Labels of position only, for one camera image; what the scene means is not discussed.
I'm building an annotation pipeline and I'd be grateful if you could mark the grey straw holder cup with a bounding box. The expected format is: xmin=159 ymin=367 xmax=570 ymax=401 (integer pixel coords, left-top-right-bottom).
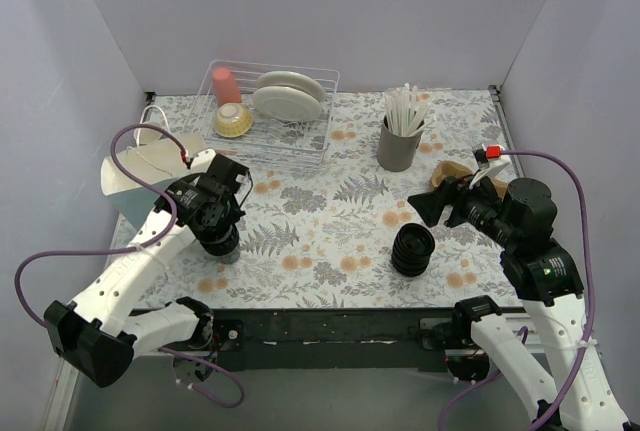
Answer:
xmin=376 ymin=118 xmax=422 ymax=172

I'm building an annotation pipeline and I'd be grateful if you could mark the brown cardboard cup carrier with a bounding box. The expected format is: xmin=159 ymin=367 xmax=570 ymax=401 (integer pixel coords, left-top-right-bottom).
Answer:
xmin=430 ymin=161 xmax=508 ymax=199

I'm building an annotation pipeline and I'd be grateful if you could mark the floral table mat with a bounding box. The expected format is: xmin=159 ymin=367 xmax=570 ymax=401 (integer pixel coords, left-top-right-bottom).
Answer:
xmin=137 ymin=90 xmax=519 ymax=309

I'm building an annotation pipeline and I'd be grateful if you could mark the white wire dish rack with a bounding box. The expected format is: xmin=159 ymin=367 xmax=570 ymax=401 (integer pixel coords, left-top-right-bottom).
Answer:
xmin=184 ymin=60 xmax=340 ymax=169

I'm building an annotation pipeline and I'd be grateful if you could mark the yellow patterned bowl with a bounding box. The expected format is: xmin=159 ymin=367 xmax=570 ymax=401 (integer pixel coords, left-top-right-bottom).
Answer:
xmin=213 ymin=103 xmax=253 ymax=138

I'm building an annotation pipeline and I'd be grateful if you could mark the light blue paper bag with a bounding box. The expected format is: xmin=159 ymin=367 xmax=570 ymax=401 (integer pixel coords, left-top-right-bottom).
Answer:
xmin=100 ymin=131 xmax=206 ymax=230

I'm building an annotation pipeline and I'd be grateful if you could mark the small white mug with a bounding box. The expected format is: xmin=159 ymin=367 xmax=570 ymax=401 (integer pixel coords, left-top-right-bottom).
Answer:
xmin=134 ymin=122 xmax=163 ymax=146

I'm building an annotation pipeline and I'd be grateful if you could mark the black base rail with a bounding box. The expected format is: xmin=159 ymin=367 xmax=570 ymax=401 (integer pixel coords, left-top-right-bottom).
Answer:
xmin=134 ymin=307 xmax=531 ymax=372

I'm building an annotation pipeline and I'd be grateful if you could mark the rear white plate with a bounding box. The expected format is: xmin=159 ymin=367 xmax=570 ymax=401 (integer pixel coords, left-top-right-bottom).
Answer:
xmin=256 ymin=71 xmax=326 ymax=102

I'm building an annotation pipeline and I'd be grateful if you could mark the bundle of white straws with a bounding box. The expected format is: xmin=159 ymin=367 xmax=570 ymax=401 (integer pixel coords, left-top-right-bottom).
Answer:
xmin=383 ymin=83 xmax=436 ymax=137

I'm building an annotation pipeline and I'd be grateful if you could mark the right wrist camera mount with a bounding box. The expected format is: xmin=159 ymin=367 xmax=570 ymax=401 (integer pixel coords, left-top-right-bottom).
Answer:
xmin=469 ymin=144 xmax=511 ymax=189

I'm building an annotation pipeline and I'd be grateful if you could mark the stack of black lids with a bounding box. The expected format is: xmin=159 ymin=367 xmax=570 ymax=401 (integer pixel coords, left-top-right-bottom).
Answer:
xmin=391 ymin=223 xmax=435 ymax=277

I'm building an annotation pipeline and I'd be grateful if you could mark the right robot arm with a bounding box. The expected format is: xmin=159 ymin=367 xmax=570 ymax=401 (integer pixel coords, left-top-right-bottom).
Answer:
xmin=408 ymin=177 xmax=638 ymax=430

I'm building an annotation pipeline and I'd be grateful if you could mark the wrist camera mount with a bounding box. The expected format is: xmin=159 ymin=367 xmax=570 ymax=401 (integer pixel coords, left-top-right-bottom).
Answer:
xmin=469 ymin=144 xmax=511 ymax=189
xmin=181 ymin=148 xmax=217 ymax=173

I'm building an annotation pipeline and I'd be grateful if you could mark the pink plastic cup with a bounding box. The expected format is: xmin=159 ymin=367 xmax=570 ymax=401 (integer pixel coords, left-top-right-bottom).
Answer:
xmin=212 ymin=67 xmax=242 ymax=106

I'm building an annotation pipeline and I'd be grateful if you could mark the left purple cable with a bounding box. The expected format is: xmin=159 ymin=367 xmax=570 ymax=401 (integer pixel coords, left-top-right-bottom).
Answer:
xmin=13 ymin=123 xmax=194 ymax=332

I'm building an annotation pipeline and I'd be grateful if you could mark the front white plate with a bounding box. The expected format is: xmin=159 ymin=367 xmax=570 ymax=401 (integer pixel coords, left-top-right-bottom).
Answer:
xmin=252 ymin=86 xmax=323 ymax=122

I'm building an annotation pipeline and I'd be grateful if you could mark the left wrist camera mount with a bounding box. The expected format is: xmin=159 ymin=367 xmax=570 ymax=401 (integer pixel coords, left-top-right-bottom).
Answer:
xmin=181 ymin=148 xmax=217 ymax=173

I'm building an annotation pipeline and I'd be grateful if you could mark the dark coffee cup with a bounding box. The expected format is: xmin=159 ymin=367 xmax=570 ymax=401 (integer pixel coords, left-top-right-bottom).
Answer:
xmin=200 ymin=226 xmax=241 ymax=264

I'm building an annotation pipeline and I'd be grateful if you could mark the white plate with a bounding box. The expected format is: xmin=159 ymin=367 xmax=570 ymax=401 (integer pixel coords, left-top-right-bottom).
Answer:
xmin=252 ymin=86 xmax=323 ymax=122
xmin=256 ymin=71 xmax=326 ymax=102

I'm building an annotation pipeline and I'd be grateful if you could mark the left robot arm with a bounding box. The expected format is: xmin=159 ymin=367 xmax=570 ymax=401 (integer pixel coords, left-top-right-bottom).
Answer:
xmin=44 ymin=155 xmax=253 ymax=388

